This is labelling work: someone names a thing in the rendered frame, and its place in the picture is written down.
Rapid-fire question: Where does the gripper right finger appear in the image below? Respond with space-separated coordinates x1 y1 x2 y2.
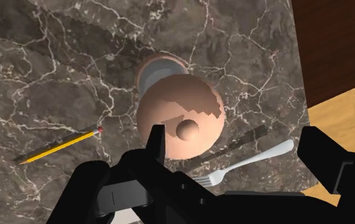
296 125 355 224

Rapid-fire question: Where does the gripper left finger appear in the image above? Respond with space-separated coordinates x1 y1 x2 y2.
46 124 228 224

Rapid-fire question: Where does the white fork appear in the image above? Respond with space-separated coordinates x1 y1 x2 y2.
193 139 295 188

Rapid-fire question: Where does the yellow pencil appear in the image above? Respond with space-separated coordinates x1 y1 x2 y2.
18 126 104 165

